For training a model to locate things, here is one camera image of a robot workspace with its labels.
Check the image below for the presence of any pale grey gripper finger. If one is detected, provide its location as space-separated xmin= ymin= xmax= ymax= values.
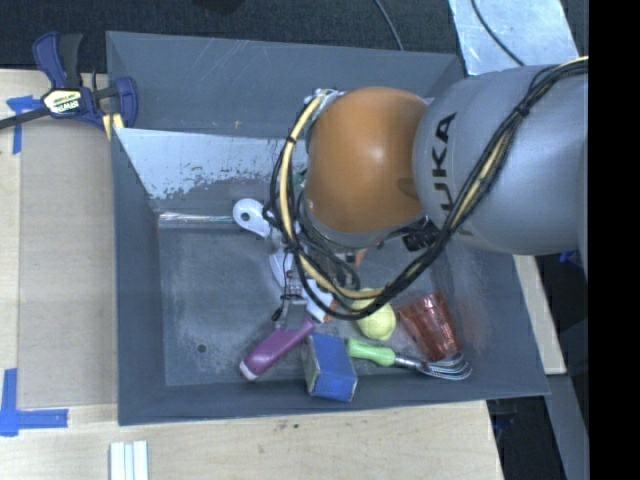
xmin=280 ymin=279 xmax=312 ymax=331

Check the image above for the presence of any white and orange plastic thing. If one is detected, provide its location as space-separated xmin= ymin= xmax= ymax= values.
xmin=268 ymin=247 xmax=342 ymax=323

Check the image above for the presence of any blue box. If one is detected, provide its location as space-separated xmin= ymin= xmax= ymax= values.
xmin=301 ymin=332 xmax=359 ymax=404

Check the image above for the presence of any yellow lemon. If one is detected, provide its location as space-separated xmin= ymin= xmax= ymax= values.
xmin=349 ymin=287 xmax=398 ymax=342

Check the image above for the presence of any white plastic piece with hole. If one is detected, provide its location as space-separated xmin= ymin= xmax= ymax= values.
xmin=231 ymin=197 xmax=275 ymax=240

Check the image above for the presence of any grey metal bin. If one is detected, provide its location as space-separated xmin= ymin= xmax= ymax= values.
xmin=104 ymin=30 xmax=552 ymax=427

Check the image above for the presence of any red clear plastic cup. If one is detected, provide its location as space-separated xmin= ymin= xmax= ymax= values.
xmin=396 ymin=290 xmax=464 ymax=363

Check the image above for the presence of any pale wood flat board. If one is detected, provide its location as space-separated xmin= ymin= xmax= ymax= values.
xmin=16 ymin=116 xmax=119 ymax=411

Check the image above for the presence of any purple and pink handle tool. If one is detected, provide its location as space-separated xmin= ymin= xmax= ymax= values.
xmin=238 ymin=317 xmax=317 ymax=382

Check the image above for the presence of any green-handled metal garden fork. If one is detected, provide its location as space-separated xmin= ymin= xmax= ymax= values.
xmin=346 ymin=337 xmax=474 ymax=382

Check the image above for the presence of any black cylinder on white bracket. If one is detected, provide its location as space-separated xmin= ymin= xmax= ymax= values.
xmin=401 ymin=216 xmax=443 ymax=253

